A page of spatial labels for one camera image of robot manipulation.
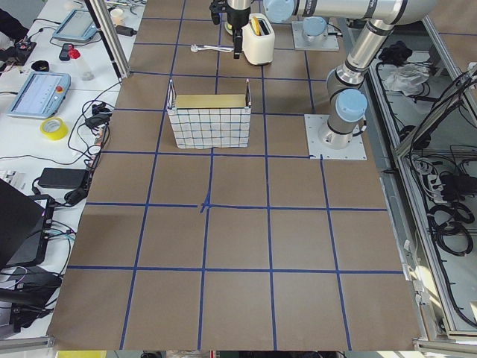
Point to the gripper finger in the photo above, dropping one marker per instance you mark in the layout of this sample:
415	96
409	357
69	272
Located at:
237	43

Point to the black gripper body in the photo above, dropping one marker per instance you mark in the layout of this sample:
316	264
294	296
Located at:
235	18

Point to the white toaster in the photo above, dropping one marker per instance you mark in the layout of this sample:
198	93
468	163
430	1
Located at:
259	50

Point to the toast slice in toaster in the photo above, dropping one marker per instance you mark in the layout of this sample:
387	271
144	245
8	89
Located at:
254	23

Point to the blue teach pendant far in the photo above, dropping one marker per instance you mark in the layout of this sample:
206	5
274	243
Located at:
77	27

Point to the blue teach pendant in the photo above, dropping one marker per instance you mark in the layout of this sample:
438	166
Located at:
41	95
77	27

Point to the red capped bottle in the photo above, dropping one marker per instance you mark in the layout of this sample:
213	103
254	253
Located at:
83	68

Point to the blue teach pendant near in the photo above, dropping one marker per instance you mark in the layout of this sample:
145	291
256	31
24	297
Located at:
41	95

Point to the yellow tape roll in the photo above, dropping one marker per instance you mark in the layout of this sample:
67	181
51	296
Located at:
54	128

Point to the black power adapter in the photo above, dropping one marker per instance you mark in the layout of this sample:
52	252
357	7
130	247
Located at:
60	178

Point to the black laptop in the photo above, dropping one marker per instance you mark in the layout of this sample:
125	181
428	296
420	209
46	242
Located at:
25	220

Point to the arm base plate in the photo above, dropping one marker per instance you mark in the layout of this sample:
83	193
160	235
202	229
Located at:
324	144
314	34

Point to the wire basket with checked cloth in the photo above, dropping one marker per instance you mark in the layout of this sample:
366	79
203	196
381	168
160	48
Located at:
201	121

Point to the aluminium frame post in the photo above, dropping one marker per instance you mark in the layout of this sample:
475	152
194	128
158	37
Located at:
103	22

